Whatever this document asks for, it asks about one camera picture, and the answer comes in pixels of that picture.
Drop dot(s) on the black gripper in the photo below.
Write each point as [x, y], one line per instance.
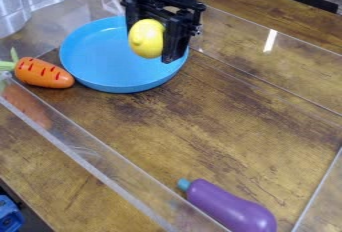
[182, 25]

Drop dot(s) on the yellow toy lemon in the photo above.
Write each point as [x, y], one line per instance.
[146, 38]

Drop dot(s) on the blue round tray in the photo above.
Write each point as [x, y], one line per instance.
[96, 56]

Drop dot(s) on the orange toy carrot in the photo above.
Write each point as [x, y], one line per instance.
[38, 72]

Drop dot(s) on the purple toy eggplant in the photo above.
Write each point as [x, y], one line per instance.
[238, 214]

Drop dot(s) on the blue object at corner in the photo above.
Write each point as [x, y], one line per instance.
[11, 216]

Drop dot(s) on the clear acrylic enclosure wall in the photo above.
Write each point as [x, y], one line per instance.
[249, 118]

